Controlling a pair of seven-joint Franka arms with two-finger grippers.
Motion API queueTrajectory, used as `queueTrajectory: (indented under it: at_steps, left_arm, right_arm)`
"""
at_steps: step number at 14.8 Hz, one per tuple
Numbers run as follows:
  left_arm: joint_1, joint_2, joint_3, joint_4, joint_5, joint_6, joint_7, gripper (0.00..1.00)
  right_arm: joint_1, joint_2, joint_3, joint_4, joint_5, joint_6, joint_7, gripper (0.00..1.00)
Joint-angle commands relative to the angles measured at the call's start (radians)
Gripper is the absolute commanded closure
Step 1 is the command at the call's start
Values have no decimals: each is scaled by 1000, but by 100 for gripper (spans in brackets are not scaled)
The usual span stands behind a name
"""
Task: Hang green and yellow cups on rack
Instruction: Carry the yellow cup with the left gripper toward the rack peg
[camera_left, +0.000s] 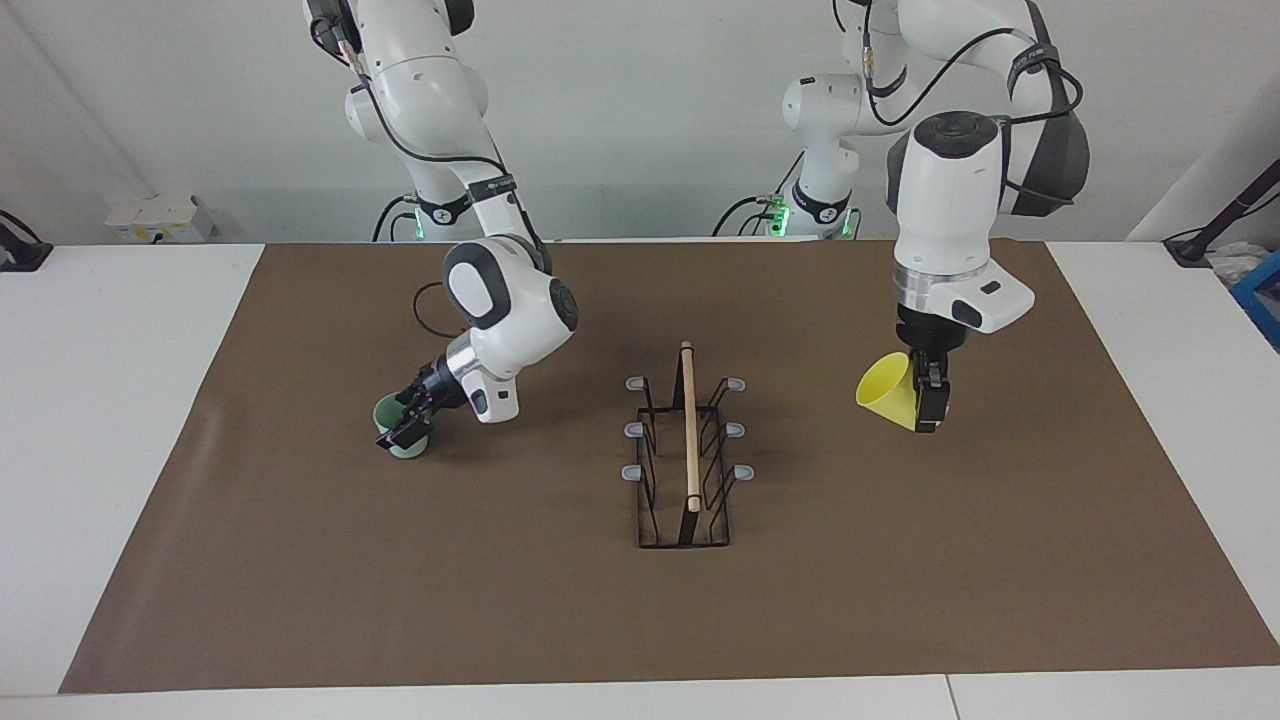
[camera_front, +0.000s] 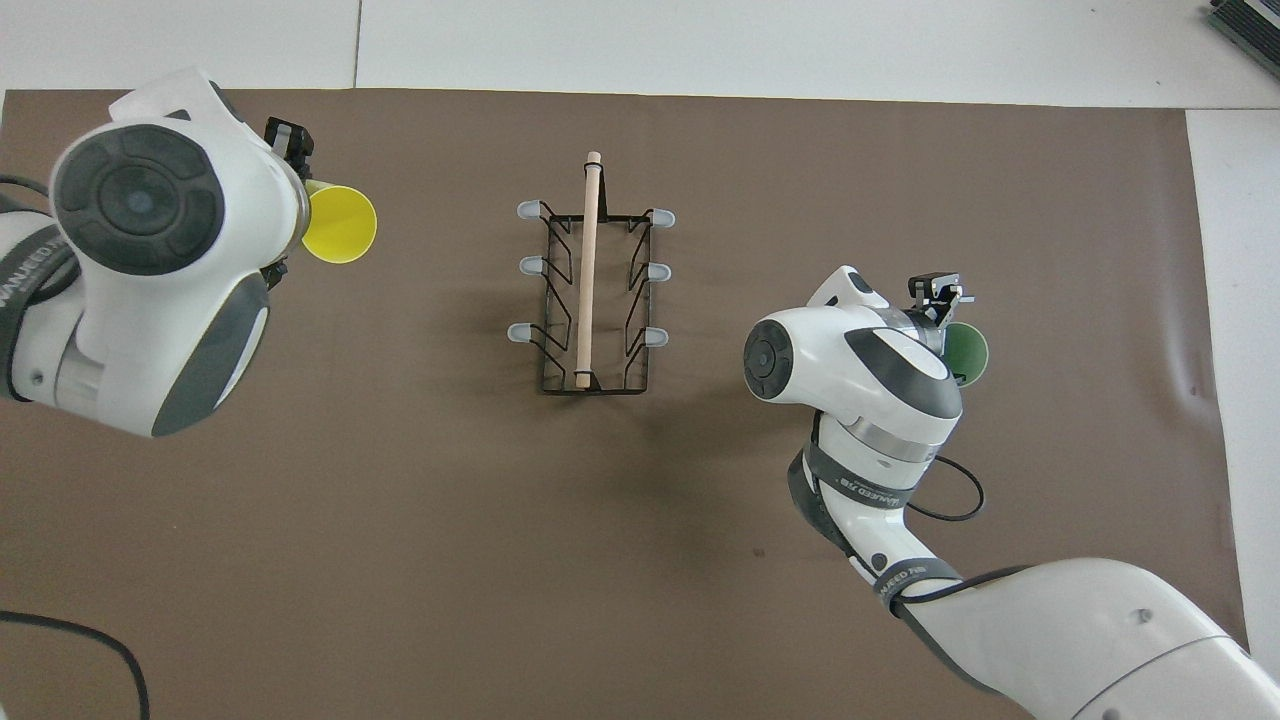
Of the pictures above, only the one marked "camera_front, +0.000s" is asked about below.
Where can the green plastic cup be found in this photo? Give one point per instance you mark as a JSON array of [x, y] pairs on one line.
[[970, 355]]

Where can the yellow plastic cup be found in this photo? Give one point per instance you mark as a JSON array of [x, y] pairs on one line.
[[345, 225]]

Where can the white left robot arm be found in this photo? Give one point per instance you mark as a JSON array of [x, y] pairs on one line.
[[150, 300]]

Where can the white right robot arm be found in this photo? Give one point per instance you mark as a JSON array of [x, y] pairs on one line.
[[1100, 640]]

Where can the brown table mat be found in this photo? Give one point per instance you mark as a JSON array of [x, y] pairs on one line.
[[500, 550]]

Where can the grey ribbed device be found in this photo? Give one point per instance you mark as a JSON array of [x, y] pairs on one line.
[[1255, 18]]

